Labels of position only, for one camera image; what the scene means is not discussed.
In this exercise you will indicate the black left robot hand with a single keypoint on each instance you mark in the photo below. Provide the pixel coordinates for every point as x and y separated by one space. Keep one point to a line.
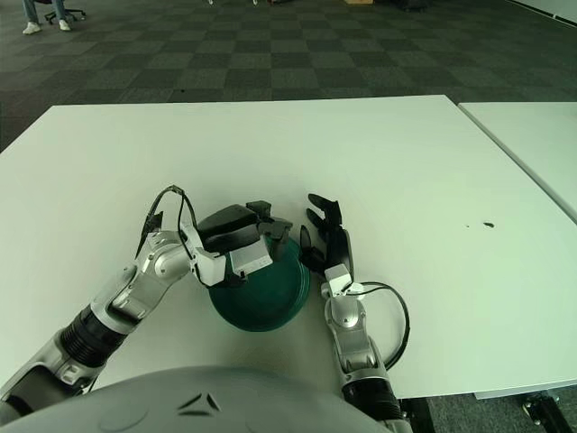
230 225

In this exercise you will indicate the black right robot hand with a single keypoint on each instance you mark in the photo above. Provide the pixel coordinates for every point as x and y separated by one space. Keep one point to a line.
336 245

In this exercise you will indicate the white charger block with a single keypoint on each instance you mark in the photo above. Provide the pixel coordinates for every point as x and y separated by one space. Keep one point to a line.
250 259

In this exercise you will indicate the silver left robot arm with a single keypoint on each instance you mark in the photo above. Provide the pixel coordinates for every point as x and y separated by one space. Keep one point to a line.
135 288

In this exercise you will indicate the green round plate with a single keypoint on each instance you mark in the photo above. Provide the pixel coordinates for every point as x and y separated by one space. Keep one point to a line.
266 306

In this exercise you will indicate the grey robot torso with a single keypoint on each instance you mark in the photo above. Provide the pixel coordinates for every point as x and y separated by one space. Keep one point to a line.
203 401

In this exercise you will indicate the adjacent white table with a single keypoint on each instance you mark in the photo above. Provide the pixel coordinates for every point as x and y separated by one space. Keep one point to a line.
536 140

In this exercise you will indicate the brown cardboard box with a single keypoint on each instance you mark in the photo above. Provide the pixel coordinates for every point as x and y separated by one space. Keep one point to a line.
359 2

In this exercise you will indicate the black office chair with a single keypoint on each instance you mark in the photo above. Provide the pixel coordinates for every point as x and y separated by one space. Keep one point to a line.
67 13

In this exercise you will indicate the seated person legs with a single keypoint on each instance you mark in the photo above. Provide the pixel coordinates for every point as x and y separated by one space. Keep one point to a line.
31 15

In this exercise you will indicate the black table leg frame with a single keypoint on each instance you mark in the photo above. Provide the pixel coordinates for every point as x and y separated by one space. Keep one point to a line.
417 415
547 410

